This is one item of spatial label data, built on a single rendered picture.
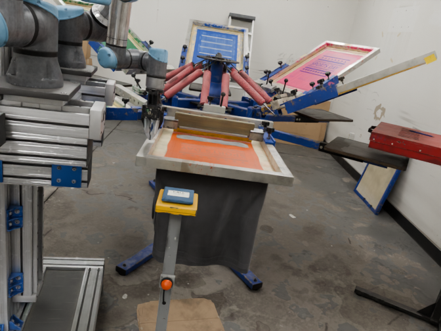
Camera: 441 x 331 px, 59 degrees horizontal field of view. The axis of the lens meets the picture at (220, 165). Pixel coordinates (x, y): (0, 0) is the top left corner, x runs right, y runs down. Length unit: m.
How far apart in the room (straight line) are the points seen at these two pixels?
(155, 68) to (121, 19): 0.21
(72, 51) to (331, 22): 5.04
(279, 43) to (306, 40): 0.39
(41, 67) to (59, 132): 0.19
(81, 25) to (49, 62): 0.51
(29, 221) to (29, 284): 0.28
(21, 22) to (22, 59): 0.13
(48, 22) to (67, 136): 0.32
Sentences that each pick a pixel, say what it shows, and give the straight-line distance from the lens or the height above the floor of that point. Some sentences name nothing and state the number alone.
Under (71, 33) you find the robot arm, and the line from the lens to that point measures 1.71.
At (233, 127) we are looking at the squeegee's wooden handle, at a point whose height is 1.04.
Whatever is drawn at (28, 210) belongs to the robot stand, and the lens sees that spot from 1.64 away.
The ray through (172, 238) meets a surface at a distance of 1.34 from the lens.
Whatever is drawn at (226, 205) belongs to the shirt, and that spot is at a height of 0.83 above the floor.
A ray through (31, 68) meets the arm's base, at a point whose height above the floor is 1.31.
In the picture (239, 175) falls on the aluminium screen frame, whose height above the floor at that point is 1.00.
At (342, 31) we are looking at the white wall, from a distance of 6.40.
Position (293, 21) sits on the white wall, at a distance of 6.21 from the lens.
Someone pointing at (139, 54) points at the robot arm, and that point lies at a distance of 1.61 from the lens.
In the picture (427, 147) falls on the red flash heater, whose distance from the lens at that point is 2.28.
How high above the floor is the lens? 1.48
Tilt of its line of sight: 19 degrees down
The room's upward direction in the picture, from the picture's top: 9 degrees clockwise
